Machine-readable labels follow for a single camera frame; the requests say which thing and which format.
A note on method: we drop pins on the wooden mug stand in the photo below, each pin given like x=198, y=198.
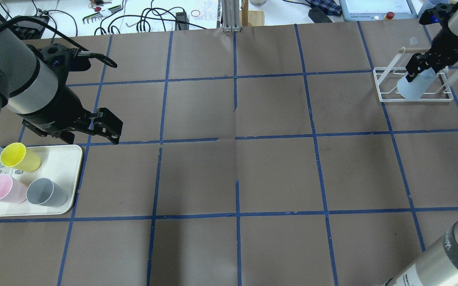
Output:
x=251, y=18

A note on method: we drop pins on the pink plastic cup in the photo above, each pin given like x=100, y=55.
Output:
x=12, y=190

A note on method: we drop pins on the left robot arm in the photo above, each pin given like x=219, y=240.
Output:
x=33, y=86

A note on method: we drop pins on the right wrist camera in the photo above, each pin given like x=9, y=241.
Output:
x=439, y=13

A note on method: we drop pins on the plaid fabric pouch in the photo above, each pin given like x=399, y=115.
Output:
x=329, y=7

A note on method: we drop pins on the aluminium frame post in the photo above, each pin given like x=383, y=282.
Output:
x=230, y=15

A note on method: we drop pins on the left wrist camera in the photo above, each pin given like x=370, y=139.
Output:
x=70, y=59

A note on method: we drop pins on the light blue plastic cup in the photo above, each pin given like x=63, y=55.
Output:
x=416, y=89

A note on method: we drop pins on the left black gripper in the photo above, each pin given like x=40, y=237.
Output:
x=56, y=110

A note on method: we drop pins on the white wire cup rack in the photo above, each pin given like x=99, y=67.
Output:
x=392, y=86

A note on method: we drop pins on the hex key set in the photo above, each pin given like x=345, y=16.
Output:
x=102, y=14

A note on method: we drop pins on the grey plastic cup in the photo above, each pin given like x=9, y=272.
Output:
x=45, y=192

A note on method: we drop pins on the yellow plastic cup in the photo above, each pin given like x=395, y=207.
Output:
x=20, y=157

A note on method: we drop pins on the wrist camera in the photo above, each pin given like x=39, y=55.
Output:
x=439, y=13
x=70, y=59

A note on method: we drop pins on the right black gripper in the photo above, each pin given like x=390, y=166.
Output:
x=447, y=47

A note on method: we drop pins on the cream plastic tray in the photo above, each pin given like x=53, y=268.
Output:
x=60, y=163

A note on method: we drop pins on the black power adapter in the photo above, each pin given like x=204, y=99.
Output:
x=318, y=16

